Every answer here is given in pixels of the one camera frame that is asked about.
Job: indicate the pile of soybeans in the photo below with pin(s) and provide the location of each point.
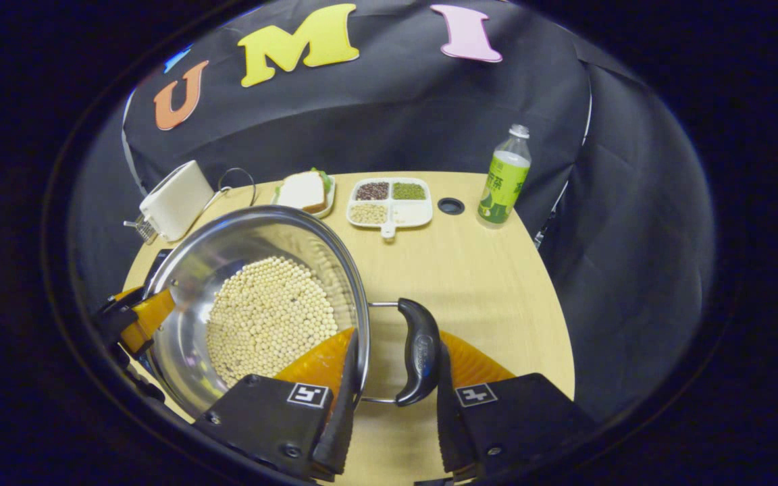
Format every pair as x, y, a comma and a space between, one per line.
267, 317

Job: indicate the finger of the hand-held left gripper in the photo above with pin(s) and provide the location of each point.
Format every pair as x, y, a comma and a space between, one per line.
152, 317
125, 293

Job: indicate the black induction cooktop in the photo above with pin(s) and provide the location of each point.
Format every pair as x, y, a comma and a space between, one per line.
158, 264

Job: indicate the white divided bean tray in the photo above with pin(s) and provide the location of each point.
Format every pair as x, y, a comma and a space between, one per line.
412, 214

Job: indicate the small glass cup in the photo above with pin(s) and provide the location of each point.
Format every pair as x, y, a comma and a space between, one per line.
142, 231

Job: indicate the green label drink bottle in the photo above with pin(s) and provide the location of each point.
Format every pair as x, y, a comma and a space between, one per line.
502, 189

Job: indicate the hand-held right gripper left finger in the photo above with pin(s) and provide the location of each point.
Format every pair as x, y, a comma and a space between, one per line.
345, 418

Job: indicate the stainless steel pot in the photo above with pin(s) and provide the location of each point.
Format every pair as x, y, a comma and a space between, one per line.
227, 250

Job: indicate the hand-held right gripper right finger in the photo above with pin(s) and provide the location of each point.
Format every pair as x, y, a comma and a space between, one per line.
450, 432

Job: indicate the pale rectangular sandwich plate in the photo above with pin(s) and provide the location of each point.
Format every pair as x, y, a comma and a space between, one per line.
328, 202

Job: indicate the sandwich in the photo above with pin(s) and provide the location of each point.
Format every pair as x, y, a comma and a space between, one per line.
302, 191

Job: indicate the white toaster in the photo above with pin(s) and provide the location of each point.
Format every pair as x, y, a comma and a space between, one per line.
176, 202

